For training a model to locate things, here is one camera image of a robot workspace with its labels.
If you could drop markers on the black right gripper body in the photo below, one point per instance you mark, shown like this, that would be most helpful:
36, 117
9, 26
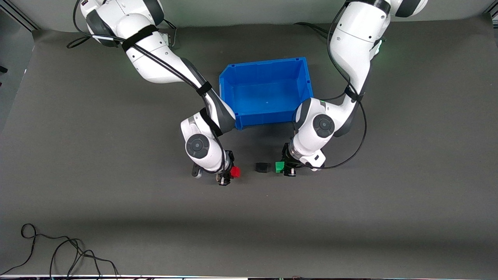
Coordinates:
228, 167

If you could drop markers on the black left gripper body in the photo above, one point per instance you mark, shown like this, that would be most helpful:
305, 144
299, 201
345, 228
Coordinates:
288, 160

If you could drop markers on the small green cube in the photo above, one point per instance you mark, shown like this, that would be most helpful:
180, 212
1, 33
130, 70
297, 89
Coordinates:
279, 167

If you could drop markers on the small red cube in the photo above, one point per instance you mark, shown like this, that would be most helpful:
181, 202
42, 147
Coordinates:
235, 172

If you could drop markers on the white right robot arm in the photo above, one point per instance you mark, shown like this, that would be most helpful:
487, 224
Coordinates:
155, 58

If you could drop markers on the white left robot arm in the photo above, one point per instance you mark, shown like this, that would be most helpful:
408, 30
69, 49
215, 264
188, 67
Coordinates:
354, 35

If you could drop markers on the small black cube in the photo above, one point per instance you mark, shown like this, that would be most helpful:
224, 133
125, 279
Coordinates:
263, 167

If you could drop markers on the dark grey table mat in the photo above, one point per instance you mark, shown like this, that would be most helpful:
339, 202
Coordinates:
249, 217

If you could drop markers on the blue plastic storage bin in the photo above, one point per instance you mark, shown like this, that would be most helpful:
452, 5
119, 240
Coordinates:
264, 89

